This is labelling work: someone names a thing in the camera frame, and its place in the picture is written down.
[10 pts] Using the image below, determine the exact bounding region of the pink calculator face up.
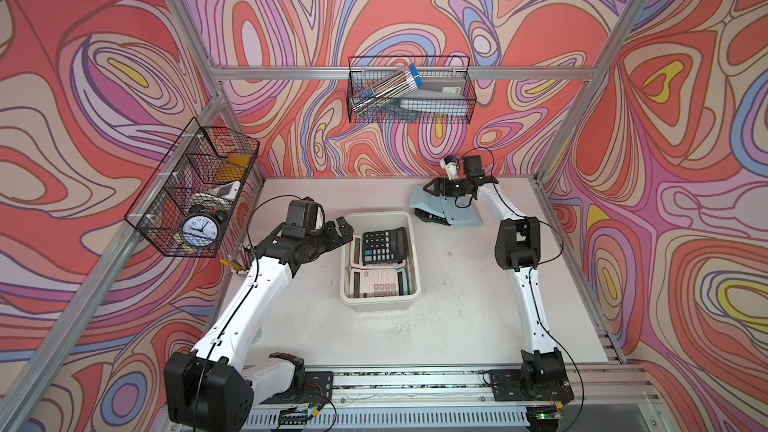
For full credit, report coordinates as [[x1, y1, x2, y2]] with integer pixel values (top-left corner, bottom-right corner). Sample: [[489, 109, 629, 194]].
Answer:
[[349, 235, 363, 268]]

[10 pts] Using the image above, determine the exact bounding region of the light blue calculator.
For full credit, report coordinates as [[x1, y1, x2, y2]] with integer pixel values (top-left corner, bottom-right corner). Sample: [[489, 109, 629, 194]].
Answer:
[[409, 186, 483, 227]]

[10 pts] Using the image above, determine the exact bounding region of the black calculator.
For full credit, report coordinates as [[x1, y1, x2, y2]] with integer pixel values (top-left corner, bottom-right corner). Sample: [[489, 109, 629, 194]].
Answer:
[[362, 227, 409, 266], [414, 209, 450, 226]]

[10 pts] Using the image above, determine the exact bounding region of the white plastic storage box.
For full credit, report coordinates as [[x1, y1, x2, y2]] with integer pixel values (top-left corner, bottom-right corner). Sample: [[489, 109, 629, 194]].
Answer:
[[340, 211, 422, 312]]

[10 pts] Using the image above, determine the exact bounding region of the pink calculator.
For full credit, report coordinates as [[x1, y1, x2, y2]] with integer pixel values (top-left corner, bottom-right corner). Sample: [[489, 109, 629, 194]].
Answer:
[[348, 267, 410, 299]]

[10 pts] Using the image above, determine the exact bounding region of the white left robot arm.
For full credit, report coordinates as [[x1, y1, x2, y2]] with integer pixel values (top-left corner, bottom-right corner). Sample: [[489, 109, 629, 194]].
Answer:
[[163, 197, 354, 431]]

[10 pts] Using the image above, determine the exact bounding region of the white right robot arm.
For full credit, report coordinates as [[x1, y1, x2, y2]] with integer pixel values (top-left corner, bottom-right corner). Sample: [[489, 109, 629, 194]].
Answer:
[[411, 155, 569, 401]]

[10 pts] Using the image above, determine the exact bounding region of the grey white box in basket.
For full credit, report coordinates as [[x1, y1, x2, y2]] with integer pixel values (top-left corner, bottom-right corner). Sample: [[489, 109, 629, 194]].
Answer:
[[399, 78, 469, 115]]

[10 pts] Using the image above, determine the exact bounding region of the clear pen cup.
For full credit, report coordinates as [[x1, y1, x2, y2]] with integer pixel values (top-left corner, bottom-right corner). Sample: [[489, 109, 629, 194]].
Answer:
[[219, 242, 255, 276]]

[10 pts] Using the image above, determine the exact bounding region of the white device in basket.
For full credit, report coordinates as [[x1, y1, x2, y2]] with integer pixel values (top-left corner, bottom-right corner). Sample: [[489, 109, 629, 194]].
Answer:
[[206, 180, 241, 201]]

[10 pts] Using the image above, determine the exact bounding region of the yellow item in basket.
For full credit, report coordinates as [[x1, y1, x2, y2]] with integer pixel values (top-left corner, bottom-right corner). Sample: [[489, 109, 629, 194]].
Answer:
[[214, 155, 250, 185]]

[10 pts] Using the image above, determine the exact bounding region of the clear tube of pencils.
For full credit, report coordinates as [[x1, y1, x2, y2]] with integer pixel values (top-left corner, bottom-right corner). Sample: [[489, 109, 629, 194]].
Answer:
[[350, 64, 422, 118]]

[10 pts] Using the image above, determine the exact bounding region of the black alarm clock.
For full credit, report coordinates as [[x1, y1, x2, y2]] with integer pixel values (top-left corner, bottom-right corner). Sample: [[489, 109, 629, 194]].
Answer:
[[179, 205, 228, 250]]

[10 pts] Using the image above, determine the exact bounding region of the green circuit board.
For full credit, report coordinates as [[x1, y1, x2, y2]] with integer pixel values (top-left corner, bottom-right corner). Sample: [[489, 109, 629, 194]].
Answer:
[[277, 407, 319, 427]]

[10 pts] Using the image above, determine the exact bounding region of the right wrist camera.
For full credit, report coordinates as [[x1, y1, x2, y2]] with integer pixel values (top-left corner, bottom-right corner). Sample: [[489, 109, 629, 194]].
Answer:
[[440, 155, 460, 180]]

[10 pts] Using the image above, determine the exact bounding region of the black wire basket back wall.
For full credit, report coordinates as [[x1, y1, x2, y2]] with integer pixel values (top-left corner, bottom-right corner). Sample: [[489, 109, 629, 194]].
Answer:
[[347, 53, 477, 124]]

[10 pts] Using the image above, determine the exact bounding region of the black wire basket wall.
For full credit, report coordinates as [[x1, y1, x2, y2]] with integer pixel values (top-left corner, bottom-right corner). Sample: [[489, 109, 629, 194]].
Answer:
[[347, 53, 477, 124], [124, 118, 260, 258]]

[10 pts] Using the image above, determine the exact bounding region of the black wire basket left wall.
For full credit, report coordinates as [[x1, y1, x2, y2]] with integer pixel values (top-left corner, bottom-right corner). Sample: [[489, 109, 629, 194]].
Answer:
[[124, 118, 260, 258]]

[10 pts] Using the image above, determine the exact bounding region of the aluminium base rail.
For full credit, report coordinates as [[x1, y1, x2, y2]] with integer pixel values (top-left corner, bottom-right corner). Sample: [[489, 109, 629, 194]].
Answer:
[[239, 363, 676, 431]]

